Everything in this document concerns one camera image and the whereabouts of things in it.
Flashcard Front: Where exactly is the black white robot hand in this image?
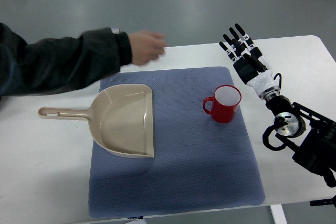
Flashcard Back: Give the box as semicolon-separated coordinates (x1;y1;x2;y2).
219;23;281;101

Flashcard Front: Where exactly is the red cup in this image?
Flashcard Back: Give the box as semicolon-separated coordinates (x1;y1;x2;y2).
203;84;242;123

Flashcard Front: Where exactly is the dark sleeved forearm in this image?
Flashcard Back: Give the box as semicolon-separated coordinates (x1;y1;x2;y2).
1;24;132;97

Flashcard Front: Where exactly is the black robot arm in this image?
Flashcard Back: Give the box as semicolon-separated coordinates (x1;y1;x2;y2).
262;88;335;188

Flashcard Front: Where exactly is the person's bare hand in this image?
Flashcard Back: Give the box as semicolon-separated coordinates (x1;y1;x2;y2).
128;31;167;66

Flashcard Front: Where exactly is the blue grey mat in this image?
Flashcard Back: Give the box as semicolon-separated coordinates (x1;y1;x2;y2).
89;67;265;218

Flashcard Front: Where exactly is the white table leg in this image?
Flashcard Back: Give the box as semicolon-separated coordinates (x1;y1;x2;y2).
269;204;287;224

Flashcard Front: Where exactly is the beige plastic dustpan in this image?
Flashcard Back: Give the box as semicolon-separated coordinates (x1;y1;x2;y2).
38;84;155;158

